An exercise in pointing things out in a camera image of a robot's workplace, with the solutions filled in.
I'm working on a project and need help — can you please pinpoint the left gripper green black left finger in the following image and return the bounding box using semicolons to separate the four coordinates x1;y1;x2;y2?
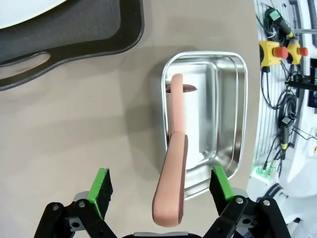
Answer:
33;168;118;238

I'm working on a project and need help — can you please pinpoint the left gripper green black right finger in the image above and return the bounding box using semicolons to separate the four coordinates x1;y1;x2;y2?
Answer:
203;165;293;238

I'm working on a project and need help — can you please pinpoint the black plastic serving tray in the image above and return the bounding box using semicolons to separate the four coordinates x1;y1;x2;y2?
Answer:
0;0;145;91

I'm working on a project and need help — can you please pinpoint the white round plate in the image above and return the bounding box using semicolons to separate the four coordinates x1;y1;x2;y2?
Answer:
0;0;54;29

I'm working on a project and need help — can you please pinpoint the stainless steel rectangular tray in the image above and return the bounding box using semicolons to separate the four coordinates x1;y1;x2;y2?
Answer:
160;50;248;200

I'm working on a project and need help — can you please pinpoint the yellow emergency stop button box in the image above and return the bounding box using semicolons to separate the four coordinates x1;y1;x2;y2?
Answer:
259;41;289;67
287;39;309;65

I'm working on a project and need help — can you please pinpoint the black yellow enabling switch handle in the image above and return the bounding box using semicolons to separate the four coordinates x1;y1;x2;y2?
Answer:
279;116;295;152
264;8;297;40

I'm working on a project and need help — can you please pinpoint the black cable bundle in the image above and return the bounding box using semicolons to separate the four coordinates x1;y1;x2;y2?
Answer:
260;57;317;169

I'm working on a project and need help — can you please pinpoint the black mounting bracket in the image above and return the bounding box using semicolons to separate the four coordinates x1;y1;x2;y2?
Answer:
287;73;317;90

